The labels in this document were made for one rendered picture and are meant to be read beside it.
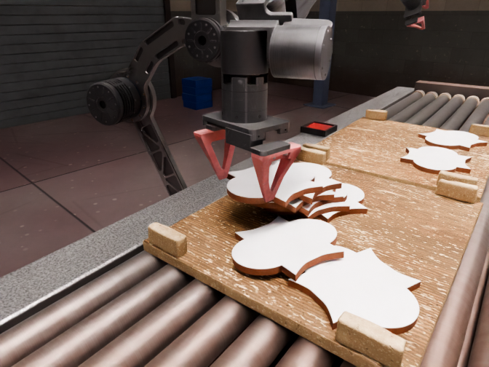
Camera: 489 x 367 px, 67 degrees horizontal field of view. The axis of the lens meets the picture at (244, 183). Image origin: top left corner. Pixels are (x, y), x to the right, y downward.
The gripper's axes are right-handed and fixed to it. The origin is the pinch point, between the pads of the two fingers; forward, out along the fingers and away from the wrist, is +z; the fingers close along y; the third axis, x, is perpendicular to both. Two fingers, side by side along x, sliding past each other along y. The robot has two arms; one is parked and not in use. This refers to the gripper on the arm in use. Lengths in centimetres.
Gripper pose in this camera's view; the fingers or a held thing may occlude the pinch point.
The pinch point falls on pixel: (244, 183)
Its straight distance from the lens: 51.2
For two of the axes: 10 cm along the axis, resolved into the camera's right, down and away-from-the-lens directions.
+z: 0.0, 9.2, 4.0
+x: 7.6, -2.6, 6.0
